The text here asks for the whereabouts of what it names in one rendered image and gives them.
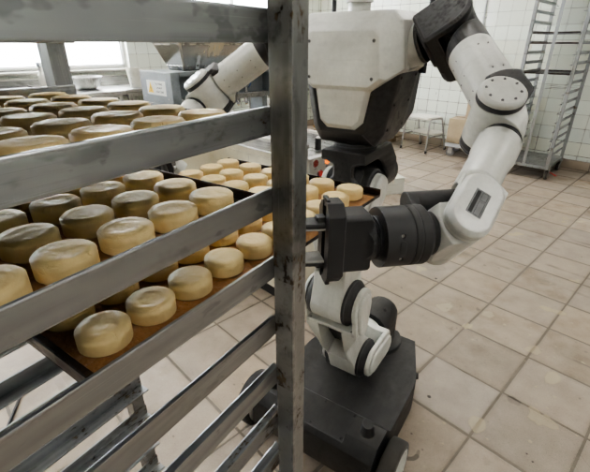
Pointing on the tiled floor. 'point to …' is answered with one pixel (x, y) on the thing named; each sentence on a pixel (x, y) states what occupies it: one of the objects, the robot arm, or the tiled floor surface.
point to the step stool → (426, 128)
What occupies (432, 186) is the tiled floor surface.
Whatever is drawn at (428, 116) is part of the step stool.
